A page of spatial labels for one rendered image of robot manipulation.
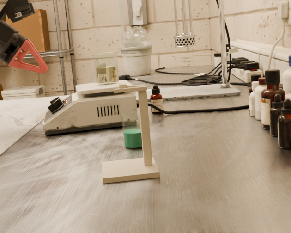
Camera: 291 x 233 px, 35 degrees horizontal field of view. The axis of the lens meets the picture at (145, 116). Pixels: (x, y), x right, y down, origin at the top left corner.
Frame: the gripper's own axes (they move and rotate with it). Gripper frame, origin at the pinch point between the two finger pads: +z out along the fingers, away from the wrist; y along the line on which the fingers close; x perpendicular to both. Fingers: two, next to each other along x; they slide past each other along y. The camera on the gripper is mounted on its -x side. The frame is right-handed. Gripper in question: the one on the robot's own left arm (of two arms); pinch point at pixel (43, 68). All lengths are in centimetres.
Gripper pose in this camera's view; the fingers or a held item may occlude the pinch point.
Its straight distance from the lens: 106.8
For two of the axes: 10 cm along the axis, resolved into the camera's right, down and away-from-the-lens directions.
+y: -1.6, -1.8, 9.7
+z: 8.0, 5.5, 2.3
